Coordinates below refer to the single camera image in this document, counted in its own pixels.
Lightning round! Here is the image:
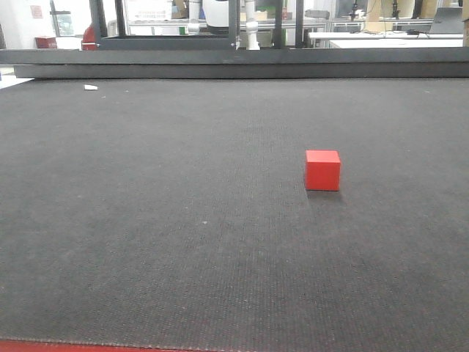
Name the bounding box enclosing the small white paper scrap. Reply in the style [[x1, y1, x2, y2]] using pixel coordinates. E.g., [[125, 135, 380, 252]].
[[84, 84, 98, 91]]

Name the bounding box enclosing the red curved object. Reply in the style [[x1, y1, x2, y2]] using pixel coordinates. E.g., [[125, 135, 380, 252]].
[[81, 23, 98, 51]]

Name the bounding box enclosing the black metal frame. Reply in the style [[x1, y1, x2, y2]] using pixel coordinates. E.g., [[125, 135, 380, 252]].
[[89, 1, 305, 52]]

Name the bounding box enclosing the dark grey carpet mat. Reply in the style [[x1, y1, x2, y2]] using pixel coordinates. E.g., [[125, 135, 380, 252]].
[[1, 79, 468, 351]]

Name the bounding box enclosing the red box on left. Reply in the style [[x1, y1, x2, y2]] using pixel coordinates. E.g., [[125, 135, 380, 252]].
[[34, 36, 57, 49]]

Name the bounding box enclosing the red magnetic cube block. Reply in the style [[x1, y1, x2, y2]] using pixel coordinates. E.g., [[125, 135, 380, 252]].
[[304, 150, 341, 191]]

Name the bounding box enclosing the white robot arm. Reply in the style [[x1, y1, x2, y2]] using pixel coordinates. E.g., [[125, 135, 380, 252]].
[[245, 0, 260, 51]]

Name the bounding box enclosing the white lab table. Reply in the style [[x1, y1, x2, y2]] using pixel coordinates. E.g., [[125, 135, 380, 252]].
[[309, 32, 464, 49]]

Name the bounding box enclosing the dark grey platform beam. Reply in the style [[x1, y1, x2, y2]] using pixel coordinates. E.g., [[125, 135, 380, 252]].
[[1, 47, 468, 80]]

